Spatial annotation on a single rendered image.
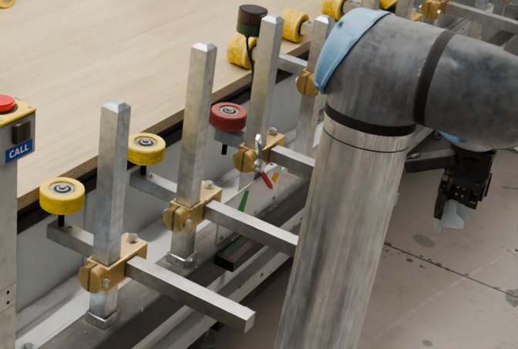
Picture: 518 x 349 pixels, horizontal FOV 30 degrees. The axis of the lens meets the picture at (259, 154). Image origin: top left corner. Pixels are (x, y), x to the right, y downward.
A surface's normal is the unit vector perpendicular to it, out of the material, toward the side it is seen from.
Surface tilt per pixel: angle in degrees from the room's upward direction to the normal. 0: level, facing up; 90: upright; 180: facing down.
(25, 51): 0
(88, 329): 0
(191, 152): 90
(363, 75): 84
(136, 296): 0
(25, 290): 90
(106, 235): 90
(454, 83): 70
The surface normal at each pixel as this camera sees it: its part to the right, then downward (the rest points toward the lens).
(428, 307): 0.13, -0.87
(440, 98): -0.32, 0.41
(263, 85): -0.51, 0.35
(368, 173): 0.07, 0.40
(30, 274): 0.85, 0.34
